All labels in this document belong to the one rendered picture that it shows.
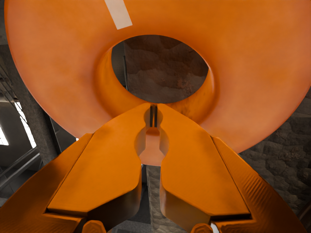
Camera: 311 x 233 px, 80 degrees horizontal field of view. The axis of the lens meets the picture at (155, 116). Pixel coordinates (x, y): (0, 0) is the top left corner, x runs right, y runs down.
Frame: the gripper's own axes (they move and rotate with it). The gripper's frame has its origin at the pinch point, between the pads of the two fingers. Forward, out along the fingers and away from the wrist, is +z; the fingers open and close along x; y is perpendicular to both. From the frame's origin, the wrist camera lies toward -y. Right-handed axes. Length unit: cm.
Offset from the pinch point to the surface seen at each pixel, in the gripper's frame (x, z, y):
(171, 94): 2.0, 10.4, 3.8
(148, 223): -8, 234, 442
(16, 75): -243, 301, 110
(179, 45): 2.5, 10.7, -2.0
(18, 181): -679, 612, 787
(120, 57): -125, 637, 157
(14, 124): -671, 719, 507
